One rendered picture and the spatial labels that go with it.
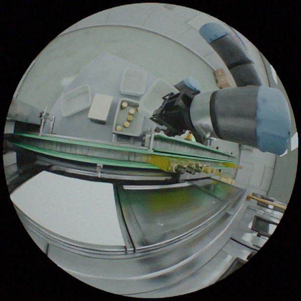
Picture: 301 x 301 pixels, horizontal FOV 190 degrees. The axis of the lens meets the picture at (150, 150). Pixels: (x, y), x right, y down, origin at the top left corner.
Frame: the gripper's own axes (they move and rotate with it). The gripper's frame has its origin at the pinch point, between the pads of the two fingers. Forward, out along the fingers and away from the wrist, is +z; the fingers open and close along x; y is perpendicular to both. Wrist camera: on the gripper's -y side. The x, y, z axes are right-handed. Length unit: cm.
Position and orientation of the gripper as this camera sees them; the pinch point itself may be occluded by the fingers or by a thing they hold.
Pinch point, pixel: (162, 122)
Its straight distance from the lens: 35.3
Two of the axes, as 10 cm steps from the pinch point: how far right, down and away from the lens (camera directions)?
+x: -4.8, 8.8, 0.4
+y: -8.1, -4.3, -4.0
